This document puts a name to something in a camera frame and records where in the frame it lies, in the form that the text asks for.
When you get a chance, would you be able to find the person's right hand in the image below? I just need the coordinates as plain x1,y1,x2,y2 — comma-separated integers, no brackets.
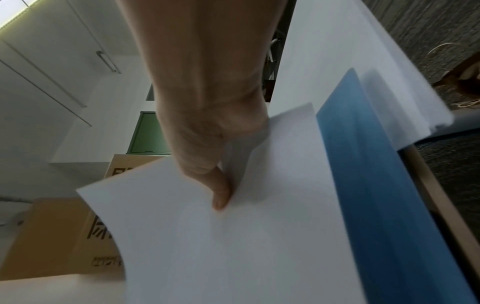
116,0,286,211

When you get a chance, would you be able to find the stack of white papers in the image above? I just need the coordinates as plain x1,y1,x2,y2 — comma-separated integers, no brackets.
271,0,456,149

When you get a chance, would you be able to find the white paper bundle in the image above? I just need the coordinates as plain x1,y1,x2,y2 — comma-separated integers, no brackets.
76,102,371,304

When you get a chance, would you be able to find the blue folder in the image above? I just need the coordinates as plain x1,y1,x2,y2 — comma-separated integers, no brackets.
315,67,480,304

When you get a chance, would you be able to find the green cabinet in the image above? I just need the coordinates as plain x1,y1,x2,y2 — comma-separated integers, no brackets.
125,111,173,156

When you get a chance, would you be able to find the white cabinet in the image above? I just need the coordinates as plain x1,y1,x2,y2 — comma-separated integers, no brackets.
0,0,159,164

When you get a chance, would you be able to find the large printed cardboard box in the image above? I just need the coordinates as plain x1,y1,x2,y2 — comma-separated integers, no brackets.
68,153,171,274

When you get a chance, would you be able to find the ceiling light strip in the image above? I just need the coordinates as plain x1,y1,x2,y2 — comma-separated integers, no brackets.
0,0,41,31

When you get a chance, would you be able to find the plain cardboard box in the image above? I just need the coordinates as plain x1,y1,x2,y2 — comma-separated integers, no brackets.
0,196,92,282

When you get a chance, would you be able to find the brown paper bag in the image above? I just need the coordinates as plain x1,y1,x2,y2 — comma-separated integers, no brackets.
427,43,480,109

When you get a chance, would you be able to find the white desk leg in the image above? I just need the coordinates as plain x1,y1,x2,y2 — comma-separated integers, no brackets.
430,108,480,140

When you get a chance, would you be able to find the gray wall conduit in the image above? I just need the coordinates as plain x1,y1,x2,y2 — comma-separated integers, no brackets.
0,194,37,228

